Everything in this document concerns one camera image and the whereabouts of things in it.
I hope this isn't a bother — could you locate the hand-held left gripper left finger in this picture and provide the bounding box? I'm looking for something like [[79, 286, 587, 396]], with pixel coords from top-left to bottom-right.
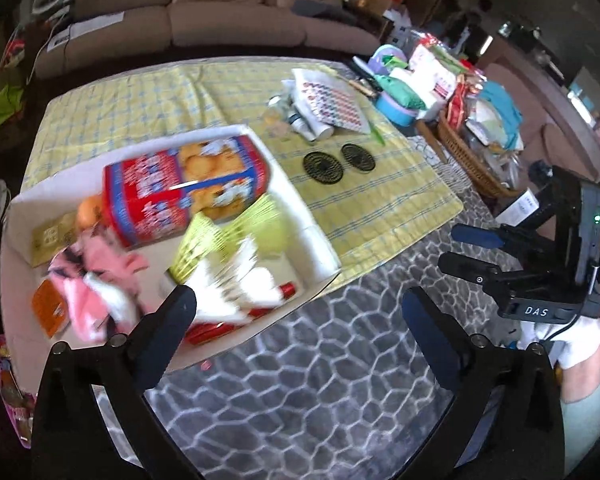
[[30, 285, 206, 480]]

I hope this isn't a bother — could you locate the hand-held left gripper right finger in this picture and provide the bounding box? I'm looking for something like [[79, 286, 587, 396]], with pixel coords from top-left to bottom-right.
[[402, 287, 566, 480]]

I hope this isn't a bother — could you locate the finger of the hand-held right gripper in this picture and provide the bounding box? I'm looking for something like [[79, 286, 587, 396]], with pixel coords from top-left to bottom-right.
[[437, 251, 507, 287], [450, 224, 546, 260]]

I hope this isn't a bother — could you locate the white cardboard box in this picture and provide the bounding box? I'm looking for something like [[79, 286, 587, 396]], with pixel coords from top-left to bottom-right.
[[2, 124, 343, 396]]

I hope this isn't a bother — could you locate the person's right forearm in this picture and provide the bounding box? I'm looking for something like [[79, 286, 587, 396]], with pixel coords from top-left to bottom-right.
[[560, 355, 600, 478]]

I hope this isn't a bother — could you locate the grey patterned desktop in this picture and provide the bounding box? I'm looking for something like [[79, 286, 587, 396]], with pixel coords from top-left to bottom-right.
[[92, 132, 531, 480]]

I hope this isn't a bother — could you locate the person's right hand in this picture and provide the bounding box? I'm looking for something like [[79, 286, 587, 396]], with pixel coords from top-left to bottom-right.
[[517, 310, 600, 370]]

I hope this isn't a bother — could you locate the red cylindrical can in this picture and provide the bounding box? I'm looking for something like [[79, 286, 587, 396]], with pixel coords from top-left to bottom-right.
[[185, 282, 298, 346]]

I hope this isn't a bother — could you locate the white label paper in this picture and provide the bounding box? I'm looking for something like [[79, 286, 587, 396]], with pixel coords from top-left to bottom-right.
[[500, 187, 538, 221]]

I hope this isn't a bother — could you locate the white feather shuttlecock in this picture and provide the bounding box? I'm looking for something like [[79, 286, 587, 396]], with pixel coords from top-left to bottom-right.
[[192, 237, 276, 322]]

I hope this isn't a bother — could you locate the wicker basket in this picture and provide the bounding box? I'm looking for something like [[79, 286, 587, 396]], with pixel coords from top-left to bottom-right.
[[437, 110, 523, 198]]

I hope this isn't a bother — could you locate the yellow plastic shuttlecock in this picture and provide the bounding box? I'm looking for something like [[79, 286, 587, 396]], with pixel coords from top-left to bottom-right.
[[169, 211, 227, 283], [225, 192, 286, 255]]

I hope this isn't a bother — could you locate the pink cloth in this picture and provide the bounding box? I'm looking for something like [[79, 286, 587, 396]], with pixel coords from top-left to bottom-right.
[[47, 230, 151, 343]]

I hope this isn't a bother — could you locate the orange packet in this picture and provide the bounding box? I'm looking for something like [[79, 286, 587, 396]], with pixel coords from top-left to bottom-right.
[[31, 279, 71, 338]]

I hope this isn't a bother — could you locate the red and blue cookie box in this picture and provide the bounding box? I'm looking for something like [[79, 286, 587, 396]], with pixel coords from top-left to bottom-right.
[[102, 135, 272, 250]]

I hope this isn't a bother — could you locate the black round coaster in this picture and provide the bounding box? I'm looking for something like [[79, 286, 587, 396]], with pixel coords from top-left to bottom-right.
[[341, 143, 377, 171], [302, 150, 341, 177]]

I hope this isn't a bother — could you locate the orange fruit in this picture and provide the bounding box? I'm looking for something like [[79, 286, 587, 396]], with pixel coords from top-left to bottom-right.
[[76, 196, 106, 231]]

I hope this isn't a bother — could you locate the teal plastic bowl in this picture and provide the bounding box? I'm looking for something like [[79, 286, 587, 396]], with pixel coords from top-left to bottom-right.
[[375, 92, 416, 127]]

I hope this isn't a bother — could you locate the brown armchair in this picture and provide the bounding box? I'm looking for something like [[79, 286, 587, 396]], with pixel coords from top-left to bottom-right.
[[485, 35, 600, 181]]

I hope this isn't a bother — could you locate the gold card box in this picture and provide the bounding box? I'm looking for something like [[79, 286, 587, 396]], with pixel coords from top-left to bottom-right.
[[31, 212, 81, 266]]

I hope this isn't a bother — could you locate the white tissue pack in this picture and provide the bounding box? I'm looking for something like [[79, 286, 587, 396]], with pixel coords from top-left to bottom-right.
[[390, 67, 447, 121]]

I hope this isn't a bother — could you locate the green packet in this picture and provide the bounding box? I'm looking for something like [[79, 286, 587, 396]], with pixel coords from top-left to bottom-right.
[[372, 74, 426, 111]]

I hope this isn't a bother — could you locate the red and white packet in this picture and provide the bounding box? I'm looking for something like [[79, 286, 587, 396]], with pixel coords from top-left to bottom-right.
[[410, 42, 461, 96]]

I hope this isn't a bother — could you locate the pink toy box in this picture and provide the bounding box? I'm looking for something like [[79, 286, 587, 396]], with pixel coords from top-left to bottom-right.
[[0, 335, 36, 448]]

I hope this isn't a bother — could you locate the small white bottle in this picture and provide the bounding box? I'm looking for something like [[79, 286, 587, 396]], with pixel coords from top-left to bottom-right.
[[287, 112, 333, 143]]

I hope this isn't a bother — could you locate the dotted sticker sheet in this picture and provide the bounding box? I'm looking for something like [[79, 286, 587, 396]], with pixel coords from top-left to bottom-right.
[[292, 67, 372, 135]]

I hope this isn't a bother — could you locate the purple and blue container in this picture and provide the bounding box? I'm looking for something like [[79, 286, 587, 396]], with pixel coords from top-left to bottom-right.
[[370, 45, 408, 68]]

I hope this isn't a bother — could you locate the clear glass jar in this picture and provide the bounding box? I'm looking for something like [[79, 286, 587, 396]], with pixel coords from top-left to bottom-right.
[[267, 95, 296, 137]]

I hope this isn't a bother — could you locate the yellow checked tablecloth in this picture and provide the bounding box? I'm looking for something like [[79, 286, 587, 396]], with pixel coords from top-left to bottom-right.
[[20, 57, 465, 293]]

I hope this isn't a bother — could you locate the neon green bag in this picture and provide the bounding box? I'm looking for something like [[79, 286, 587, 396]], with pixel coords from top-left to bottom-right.
[[0, 85, 26, 131]]

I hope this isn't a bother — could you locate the beige sofa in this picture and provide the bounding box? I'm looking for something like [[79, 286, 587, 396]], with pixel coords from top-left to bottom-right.
[[32, 0, 381, 78]]

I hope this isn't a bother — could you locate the white paper sheet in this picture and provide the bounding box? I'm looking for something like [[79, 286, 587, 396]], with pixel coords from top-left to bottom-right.
[[46, 10, 127, 53]]

